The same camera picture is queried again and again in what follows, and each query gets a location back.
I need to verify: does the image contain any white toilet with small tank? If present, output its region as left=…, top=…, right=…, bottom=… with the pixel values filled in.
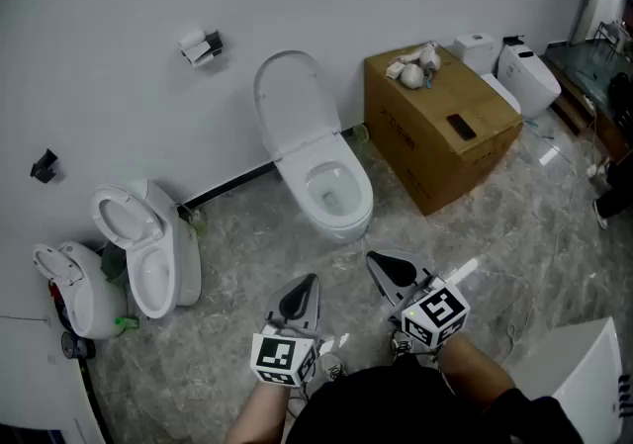
left=452, top=32, right=523, bottom=115

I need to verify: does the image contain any white toilet bowl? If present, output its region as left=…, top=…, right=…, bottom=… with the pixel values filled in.
left=296, top=162, right=375, bottom=244

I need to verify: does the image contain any person's right forearm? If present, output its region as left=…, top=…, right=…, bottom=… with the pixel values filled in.
left=437, top=332, right=518, bottom=408

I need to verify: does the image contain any white cabinet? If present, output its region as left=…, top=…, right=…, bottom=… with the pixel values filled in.
left=508, top=316, right=625, bottom=444

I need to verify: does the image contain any black wall bracket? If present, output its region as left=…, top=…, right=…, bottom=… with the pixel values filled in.
left=29, top=148, right=61, bottom=185

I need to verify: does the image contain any black phone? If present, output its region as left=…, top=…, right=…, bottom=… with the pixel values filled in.
left=446, top=113, right=479, bottom=141

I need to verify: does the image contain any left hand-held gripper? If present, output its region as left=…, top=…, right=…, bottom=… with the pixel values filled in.
left=250, top=274, right=323, bottom=389

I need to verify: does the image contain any black bag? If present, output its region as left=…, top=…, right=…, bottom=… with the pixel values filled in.
left=607, top=71, right=633, bottom=130

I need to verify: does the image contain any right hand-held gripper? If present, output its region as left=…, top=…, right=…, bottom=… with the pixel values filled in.
left=366, top=248, right=471, bottom=350

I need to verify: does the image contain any large cardboard box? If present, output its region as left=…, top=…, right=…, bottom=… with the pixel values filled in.
left=364, top=44, right=524, bottom=218

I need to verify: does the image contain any person's left forearm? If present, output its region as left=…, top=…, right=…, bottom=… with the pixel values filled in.
left=225, top=380, right=298, bottom=444

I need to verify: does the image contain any white toilet with square tank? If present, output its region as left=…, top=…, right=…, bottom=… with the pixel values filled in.
left=88, top=178, right=203, bottom=319

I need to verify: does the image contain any black round device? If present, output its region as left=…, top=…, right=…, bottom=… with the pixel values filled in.
left=61, top=330, right=96, bottom=360

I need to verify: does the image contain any person's black clothing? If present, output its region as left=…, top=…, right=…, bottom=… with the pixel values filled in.
left=285, top=365, right=586, bottom=444

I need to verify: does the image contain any beige tube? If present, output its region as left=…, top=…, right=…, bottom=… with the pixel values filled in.
left=395, top=41, right=439, bottom=65

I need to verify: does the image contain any round white toilet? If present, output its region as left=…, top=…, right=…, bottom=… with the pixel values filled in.
left=32, top=239, right=129, bottom=340

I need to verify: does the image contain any white plastic appliance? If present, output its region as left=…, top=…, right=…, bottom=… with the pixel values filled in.
left=497, top=43, right=563, bottom=120

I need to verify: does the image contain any person's right shoe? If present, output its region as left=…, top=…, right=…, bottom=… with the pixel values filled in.
left=392, top=330, right=415, bottom=367

